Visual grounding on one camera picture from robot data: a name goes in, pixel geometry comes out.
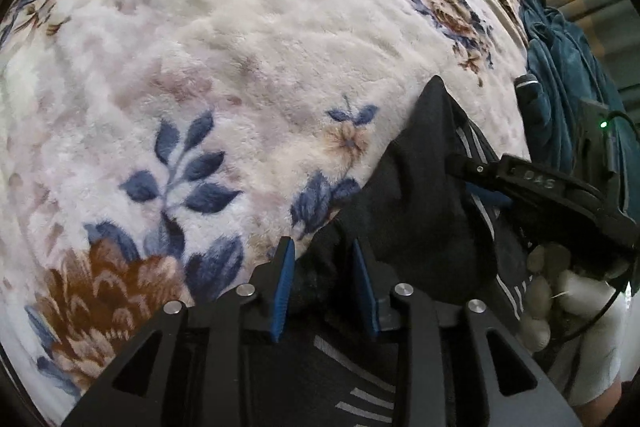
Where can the dark teal cloth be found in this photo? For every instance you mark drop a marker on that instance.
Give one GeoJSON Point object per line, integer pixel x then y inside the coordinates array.
{"type": "Point", "coordinates": [560, 72]}

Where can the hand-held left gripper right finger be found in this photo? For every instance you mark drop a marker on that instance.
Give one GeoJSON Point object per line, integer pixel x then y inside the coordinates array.
{"type": "Point", "coordinates": [362, 292]}

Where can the floral fleece blanket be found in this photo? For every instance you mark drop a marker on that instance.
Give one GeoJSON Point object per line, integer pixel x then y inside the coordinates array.
{"type": "Point", "coordinates": [200, 107]}

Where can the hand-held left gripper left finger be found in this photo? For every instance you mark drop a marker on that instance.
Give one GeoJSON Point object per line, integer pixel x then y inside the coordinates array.
{"type": "Point", "coordinates": [283, 292]}

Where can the person's right forearm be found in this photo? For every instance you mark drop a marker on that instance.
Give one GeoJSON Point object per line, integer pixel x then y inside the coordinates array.
{"type": "Point", "coordinates": [602, 412]}

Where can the black garment with white stripes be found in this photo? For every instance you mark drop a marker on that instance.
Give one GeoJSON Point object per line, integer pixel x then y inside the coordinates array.
{"type": "Point", "coordinates": [425, 207]}

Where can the person's right hand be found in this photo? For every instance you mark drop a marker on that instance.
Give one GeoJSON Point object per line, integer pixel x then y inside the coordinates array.
{"type": "Point", "coordinates": [582, 307]}

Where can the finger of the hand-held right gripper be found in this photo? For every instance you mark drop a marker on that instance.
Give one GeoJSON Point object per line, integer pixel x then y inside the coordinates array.
{"type": "Point", "coordinates": [475, 168]}
{"type": "Point", "coordinates": [492, 197]}

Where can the striped beige curtain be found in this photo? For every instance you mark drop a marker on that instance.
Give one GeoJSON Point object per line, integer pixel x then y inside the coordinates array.
{"type": "Point", "coordinates": [600, 22]}

